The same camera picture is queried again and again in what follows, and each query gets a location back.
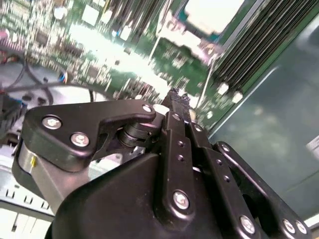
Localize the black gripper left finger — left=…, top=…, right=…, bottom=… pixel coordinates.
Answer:
left=21, top=89, right=197, bottom=217

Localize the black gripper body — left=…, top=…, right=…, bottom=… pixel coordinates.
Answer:
left=51, top=153, right=235, bottom=239

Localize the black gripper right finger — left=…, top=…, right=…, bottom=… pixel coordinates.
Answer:
left=183, top=94, right=312, bottom=239

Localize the metal wire locking lever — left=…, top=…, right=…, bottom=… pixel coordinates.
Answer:
left=149, top=0, right=168, bottom=60
left=195, top=53, right=218, bottom=112

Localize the metal socket cover frame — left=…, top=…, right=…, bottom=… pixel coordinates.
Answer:
left=157, top=0, right=247, bottom=63

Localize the silver CPU green edge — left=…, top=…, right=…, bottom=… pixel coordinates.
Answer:
left=184, top=0, right=246, bottom=34

